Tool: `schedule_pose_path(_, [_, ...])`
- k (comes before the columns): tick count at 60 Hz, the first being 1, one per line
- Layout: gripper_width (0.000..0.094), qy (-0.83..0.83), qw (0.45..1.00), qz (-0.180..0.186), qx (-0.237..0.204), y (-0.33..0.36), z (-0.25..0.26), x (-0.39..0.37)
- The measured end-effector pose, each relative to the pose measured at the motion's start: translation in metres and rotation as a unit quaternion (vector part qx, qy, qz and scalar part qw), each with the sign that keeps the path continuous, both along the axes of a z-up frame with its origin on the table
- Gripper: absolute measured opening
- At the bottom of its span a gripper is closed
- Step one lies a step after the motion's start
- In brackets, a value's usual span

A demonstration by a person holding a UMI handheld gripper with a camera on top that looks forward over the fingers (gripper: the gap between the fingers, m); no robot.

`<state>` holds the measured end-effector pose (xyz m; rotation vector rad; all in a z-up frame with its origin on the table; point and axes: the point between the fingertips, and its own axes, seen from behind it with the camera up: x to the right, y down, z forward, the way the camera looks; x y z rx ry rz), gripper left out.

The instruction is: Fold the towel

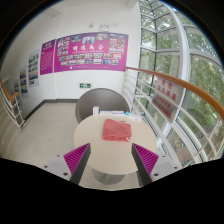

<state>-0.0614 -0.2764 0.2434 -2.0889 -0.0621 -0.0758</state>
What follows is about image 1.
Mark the flat white blue box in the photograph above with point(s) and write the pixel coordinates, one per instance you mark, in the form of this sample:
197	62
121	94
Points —
118	112
106	113

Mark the grey table pedestal base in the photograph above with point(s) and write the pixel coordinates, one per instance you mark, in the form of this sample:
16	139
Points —
108	176

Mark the small upright white box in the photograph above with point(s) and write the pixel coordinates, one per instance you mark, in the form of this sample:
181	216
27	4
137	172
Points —
95	111

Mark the red lettered danger sign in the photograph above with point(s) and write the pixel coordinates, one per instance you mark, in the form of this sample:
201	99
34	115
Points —
167	98

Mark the large magenta photo poster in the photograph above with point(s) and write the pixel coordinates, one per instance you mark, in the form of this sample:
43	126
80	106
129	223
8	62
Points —
90	51

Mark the white stair railing orange handrail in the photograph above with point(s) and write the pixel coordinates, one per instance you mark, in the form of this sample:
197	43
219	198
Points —
15	111

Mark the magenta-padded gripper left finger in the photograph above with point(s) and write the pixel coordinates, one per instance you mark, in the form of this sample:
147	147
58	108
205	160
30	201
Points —
77	159

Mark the long white cyan box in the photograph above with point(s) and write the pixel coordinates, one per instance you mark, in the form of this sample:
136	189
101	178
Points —
134	116

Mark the green exit sign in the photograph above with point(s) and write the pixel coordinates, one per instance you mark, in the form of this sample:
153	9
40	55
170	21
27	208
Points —
85	85

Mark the salmon pink towel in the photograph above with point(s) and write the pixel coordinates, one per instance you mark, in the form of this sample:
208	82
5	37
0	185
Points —
116	130

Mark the grey tub chair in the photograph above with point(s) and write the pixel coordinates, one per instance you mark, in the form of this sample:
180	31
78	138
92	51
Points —
100	100

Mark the narrow magenta text poster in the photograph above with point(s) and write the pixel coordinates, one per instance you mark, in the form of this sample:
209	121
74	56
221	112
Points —
47	57

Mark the wall photo panel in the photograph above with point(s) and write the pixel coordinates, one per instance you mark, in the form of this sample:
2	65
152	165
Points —
23	81
33	68

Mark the white railing with orange handrail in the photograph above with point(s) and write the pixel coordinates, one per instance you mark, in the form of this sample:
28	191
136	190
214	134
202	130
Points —
186	86

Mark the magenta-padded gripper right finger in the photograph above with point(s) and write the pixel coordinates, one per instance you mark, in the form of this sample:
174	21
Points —
146	160

